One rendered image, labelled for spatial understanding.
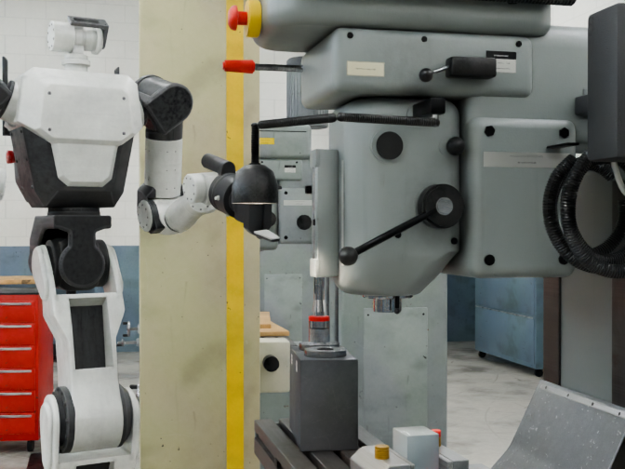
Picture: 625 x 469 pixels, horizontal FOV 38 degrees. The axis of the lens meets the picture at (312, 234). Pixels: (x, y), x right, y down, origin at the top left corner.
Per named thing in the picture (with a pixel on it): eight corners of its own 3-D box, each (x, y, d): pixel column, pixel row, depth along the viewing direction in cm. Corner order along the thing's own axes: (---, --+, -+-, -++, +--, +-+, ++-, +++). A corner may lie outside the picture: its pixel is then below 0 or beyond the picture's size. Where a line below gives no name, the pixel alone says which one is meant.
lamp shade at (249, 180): (221, 203, 141) (221, 163, 140) (254, 204, 146) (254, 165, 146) (256, 202, 136) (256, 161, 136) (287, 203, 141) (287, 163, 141)
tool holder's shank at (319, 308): (316, 316, 198) (316, 265, 198) (309, 315, 201) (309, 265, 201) (328, 315, 200) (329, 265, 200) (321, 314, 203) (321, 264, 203)
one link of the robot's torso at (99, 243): (35, 288, 210) (35, 237, 210) (93, 287, 217) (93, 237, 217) (50, 292, 199) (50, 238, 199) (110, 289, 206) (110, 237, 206)
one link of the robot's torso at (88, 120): (-20, 212, 215) (-20, 61, 215) (119, 213, 232) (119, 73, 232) (6, 210, 189) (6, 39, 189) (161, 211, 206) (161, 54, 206)
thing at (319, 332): (315, 344, 197) (315, 322, 197) (304, 342, 201) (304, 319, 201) (334, 343, 200) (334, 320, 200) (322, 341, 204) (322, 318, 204)
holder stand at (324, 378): (299, 451, 184) (299, 354, 184) (288, 428, 206) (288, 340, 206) (358, 449, 186) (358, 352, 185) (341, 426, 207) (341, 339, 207)
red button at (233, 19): (230, 27, 144) (230, 2, 144) (226, 33, 148) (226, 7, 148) (250, 28, 145) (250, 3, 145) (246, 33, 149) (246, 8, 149)
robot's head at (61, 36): (46, 62, 205) (46, 23, 205) (91, 67, 210) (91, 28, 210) (54, 58, 199) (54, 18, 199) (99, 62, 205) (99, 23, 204)
